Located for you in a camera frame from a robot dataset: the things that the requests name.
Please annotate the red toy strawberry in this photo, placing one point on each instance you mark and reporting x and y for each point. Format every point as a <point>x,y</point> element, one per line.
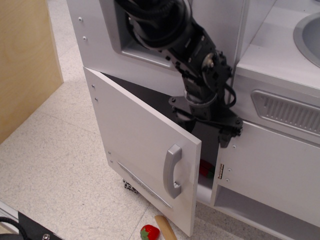
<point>149,232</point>

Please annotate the grey round sink basin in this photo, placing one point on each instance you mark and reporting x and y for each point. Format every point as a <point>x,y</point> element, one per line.
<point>306,36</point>

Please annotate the white toy fridge cabinet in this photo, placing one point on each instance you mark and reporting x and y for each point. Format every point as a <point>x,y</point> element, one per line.
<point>152,84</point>

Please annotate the grey vent panel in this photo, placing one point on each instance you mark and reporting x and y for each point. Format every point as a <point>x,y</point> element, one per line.
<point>287,112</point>

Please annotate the plywood board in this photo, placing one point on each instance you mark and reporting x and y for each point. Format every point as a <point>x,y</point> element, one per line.
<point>30,71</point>

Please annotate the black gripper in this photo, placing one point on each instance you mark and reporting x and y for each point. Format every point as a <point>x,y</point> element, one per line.
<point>214,113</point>

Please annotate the white toy kitchen counter unit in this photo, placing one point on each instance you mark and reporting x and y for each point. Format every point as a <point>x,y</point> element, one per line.
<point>272,63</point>

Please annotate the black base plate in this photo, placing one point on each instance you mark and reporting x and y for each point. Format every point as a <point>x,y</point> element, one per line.
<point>34,230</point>

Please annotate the lower brass cupboard hinge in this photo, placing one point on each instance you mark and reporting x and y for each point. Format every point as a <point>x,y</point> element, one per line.
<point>220,172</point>

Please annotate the silver fridge door emblem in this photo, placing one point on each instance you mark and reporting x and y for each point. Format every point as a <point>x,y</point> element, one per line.
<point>144,186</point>

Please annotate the silver fridge door handle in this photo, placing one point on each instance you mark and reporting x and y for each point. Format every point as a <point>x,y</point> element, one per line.
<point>173,156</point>

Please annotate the aluminium extrusion foot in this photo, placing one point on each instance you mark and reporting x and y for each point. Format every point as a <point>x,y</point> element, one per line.
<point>129,187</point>

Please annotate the wooden spatula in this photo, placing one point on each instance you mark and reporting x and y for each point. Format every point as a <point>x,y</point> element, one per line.
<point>165,227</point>

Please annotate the red toy chili pepper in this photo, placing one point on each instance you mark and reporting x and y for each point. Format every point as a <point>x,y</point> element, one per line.
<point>206,169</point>

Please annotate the white fridge door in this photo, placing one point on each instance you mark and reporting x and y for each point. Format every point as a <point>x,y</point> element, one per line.
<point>138,136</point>

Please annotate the white cupboard door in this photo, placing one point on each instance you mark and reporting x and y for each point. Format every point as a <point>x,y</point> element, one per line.
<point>275,170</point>

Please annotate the aluminium rail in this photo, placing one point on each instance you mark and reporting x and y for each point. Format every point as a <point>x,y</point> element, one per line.
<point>8,212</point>

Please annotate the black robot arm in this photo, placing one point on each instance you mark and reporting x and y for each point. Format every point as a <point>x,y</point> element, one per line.
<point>168,27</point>

